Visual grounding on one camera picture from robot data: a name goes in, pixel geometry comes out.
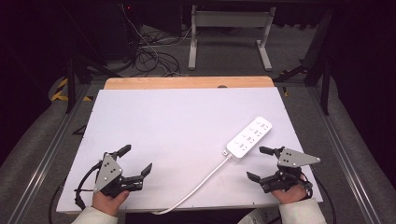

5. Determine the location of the aluminium floor rail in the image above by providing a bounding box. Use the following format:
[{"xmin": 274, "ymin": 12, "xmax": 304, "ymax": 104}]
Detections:
[
  {"xmin": 307, "ymin": 86, "xmax": 383, "ymax": 224},
  {"xmin": 14, "ymin": 83, "xmax": 92, "ymax": 224}
]

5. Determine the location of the white metal stand frame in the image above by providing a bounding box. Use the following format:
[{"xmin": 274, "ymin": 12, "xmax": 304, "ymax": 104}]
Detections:
[{"xmin": 187, "ymin": 4, "xmax": 277, "ymax": 72}]

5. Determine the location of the thin white floor cable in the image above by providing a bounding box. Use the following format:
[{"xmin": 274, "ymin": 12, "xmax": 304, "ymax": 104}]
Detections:
[{"xmin": 119, "ymin": 3, "xmax": 192, "ymax": 77}]

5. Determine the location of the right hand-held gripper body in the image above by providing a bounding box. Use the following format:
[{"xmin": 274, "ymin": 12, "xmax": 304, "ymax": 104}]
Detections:
[{"xmin": 262, "ymin": 147, "xmax": 322, "ymax": 194}]

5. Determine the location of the wooden table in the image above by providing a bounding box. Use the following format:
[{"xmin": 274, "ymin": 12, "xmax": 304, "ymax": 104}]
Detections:
[{"xmin": 103, "ymin": 76, "xmax": 276, "ymax": 91}]

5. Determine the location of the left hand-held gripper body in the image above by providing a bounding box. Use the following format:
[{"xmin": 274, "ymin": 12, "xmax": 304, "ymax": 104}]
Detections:
[{"xmin": 92, "ymin": 151, "xmax": 145, "ymax": 199}]

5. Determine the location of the black floor cables bundle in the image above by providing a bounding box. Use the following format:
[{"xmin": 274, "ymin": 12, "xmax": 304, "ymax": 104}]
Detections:
[{"xmin": 132, "ymin": 27, "xmax": 182, "ymax": 77}]

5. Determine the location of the yellow black hazard tape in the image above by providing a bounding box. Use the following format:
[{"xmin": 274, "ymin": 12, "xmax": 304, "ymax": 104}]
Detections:
[{"xmin": 50, "ymin": 77, "xmax": 94, "ymax": 103}]

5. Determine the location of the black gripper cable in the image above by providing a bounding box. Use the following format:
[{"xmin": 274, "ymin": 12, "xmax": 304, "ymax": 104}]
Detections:
[
  {"xmin": 73, "ymin": 161, "xmax": 105, "ymax": 211},
  {"xmin": 298, "ymin": 169, "xmax": 338, "ymax": 224}
]

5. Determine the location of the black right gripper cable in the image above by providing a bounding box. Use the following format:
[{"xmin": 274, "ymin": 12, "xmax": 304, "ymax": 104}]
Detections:
[{"xmin": 298, "ymin": 169, "xmax": 338, "ymax": 224}]

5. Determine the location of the person's right hand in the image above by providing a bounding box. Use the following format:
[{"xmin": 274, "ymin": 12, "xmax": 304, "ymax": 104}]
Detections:
[{"xmin": 271, "ymin": 183, "xmax": 308, "ymax": 205}]

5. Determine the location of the black metal stand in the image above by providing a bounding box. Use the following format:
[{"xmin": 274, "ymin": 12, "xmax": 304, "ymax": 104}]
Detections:
[
  {"xmin": 273, "ymin": 8, "xmax": 334, "ymax": 117},
  {"xmin": 61, "ymin": 5, "xmax": 123, "ymax": 115}
]

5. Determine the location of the person's white garment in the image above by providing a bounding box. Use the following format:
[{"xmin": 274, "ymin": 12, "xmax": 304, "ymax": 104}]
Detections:
[{"xmin": 237, "ymin": 207, "xmax": 282, "ymax": 224}]

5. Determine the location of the white power strip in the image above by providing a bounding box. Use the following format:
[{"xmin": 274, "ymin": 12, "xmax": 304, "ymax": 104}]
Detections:
[{"xmin": 225, "ymin": 116, "xmax": 274, "ymax": 161}]

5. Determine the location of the white table board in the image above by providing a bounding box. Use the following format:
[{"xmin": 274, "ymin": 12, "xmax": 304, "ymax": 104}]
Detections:
[{"xmin": 55, "ymin": 87, "xmax": 324, "ymax": 216}]

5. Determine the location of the white power strip cable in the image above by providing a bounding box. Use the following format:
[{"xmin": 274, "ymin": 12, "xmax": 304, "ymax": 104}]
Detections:
[{"xmin": 150, "ymin": 149, "xmax": 233, "ymax": 217}]

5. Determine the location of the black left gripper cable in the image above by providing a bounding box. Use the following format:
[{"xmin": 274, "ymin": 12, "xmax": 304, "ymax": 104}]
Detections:
[{"xmin": 73, "ymin": 161, "xmax": 105, "ymax": 211}]

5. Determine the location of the person's left hand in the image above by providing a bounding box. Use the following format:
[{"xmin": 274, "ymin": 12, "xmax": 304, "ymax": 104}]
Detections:
[{"xmin": 92, "ymin": 189, "xmax": 131, "ymax": 217}]

